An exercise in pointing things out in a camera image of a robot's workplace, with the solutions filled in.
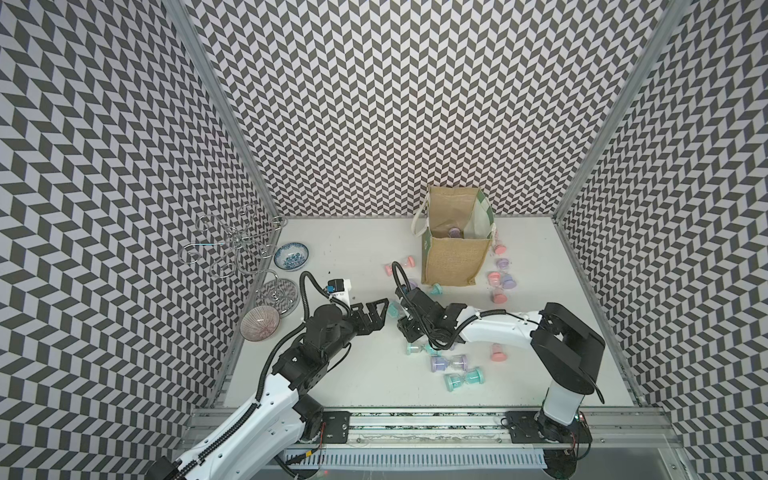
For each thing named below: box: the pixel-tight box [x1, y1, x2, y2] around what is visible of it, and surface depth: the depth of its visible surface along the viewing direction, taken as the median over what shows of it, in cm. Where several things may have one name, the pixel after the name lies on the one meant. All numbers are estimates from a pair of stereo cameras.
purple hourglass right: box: [496, 258, 517, 290], surface depth 103 cm
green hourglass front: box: [444, 367, 485, 392], surface depth 80 cm
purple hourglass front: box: [430, 354, 468, 373], surface depth 83 cm
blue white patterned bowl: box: [274, 242, 310, 272], surface depth 107 cm
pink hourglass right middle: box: [486, 270, 508, 304], surface depth 98 cm
